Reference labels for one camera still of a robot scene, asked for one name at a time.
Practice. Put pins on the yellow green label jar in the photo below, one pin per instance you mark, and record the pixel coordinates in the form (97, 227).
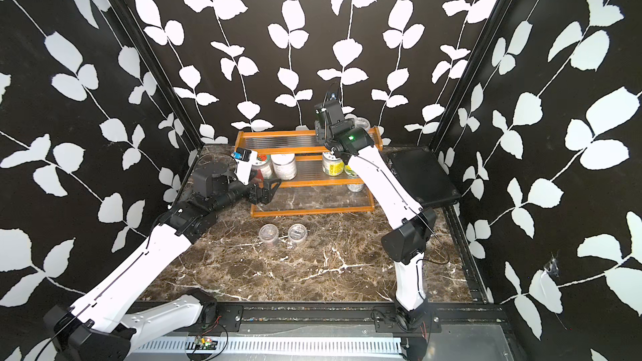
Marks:
(332, 165)

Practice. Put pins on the white slotted cable duct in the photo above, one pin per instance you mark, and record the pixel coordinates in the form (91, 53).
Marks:
(314, 346)

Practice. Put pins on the white large jar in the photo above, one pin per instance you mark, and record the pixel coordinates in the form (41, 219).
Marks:
(284, 166)

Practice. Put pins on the small jar behind shelf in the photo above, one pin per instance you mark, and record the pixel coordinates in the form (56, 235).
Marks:
(356, 187)

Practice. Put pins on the small circuit board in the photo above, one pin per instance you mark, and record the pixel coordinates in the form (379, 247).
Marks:
(204, 344)

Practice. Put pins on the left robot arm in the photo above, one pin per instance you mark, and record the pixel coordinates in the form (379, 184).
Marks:
(100, 326)

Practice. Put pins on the black front rail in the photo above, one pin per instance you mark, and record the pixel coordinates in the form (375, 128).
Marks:
(230, 317)

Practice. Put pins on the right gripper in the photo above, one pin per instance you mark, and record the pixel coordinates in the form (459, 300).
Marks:
(320, 134)

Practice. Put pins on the small seed jar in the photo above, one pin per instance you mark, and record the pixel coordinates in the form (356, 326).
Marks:
(297, 234)
(351, 118)
(360, 122)
(269, 234)

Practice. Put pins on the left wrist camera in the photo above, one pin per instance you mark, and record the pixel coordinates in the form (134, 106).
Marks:
(244, 158)

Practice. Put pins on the black flat case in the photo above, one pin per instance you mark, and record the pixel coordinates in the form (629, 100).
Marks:
(420, 173)

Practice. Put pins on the orange wooden shelf rack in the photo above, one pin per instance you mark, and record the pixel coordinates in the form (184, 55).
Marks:
(311, 192)

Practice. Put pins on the green label large jar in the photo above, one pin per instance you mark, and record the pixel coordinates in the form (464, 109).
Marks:
(349, 172)

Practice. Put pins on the red label large jar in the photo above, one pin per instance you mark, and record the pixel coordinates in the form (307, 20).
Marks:
(264, 166)

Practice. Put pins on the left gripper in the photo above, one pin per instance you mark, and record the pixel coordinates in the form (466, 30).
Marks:
(266, 195)

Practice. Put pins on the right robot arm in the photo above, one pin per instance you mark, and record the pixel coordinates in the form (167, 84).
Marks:
(411, 224)

